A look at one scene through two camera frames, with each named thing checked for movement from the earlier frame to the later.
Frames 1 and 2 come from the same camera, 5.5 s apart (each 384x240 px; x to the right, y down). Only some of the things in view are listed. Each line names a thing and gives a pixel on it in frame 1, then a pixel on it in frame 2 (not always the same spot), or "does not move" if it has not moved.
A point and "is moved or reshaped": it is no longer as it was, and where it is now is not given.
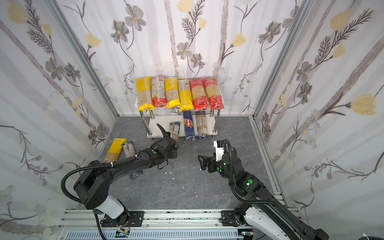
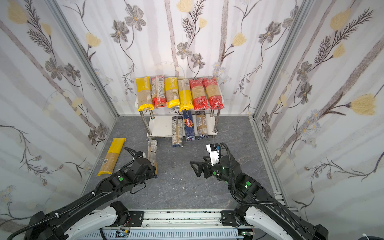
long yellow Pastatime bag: (144, 94) does not move
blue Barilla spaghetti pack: (188, 124) does not move
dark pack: (174, 130) is moved or reshaped
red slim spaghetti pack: (158, 91) does not move
